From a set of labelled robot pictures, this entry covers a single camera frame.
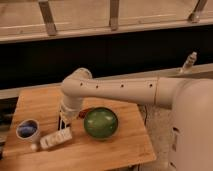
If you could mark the cream pointed end effector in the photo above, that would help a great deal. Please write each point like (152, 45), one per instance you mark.
(66, 118)

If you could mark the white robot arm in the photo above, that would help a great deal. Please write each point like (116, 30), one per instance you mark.
(190, 101)

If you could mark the black and white striped block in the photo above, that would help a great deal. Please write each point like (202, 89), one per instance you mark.
(61, 123)

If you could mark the wooden cutting board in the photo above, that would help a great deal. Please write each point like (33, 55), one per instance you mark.
(129, 146)

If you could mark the green ceramic bowl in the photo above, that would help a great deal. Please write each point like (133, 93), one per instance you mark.
(100, 123)

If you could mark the white and blue mug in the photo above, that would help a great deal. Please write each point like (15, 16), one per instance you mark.
(28, 130)

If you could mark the metal window latch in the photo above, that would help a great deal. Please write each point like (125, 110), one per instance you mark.
(188, 64)

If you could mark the metal railing bracket left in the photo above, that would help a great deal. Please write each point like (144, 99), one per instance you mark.
(47, 17)

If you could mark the metal railing bracket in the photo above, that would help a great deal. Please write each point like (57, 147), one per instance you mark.
(114, 12)
(195, 15)
(47, 17)

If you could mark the metal railing bracket middle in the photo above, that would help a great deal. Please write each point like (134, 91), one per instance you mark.
(114, 12)

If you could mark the metal railing bracket right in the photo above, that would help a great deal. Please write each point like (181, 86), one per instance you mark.
(195, 15)

